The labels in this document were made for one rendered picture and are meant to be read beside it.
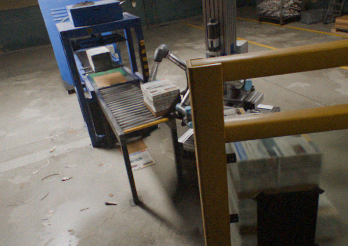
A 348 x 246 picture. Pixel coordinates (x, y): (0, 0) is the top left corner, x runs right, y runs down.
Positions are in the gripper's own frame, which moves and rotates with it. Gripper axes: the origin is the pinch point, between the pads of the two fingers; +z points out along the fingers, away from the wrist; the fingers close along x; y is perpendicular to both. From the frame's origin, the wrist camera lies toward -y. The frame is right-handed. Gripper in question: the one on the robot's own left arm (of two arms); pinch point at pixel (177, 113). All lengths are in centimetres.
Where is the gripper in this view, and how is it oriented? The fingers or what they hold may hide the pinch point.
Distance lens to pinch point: 300.9
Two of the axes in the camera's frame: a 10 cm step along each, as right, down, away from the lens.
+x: -9.1, 2.7, -3.0
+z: -3.9, -3.7, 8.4
